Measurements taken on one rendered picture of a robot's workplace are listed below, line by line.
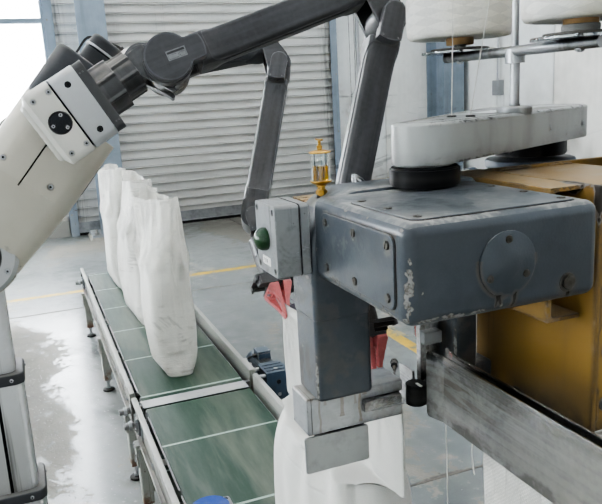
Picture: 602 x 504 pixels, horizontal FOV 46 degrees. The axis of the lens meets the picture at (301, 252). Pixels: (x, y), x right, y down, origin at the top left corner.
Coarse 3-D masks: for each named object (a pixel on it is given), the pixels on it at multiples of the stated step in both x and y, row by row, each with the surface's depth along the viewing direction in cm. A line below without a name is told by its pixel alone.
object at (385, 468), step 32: (288, 320) 150; (288, 352) 153; (288, 384) 156; (288, 416) 145; (288, 448) 138; (384, 448) 116; (288, 480) 138; (320, 480) 125; (352, 480) 120; (384, 480) 117
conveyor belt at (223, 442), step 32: (160, 416) 247; (192, 416) 245; (224, 416) 244; (256, 416) 242; (160, 448) 242; (192, 448) 223; (224, 448) 222; (256, 448) 221; (192, 480) 204; (224, 480) 203; (256, 480) 202
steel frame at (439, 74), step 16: (80, 0) 721; (96, 0) 727; (80, 16) 724; (96, 16) 730; (80, 32) 727; (96, 32) 733; (432, 48) 925; (432, 64) 929; (448, 64) 893; (432, 80) 934; (448, 80) 897; (432, 96) 938; (448, 96) 901; (432, 112) 943; (448, 112) 906; (112, 144) 760; (112, 160) 763; (96, 176) 760; (96, 240) 767
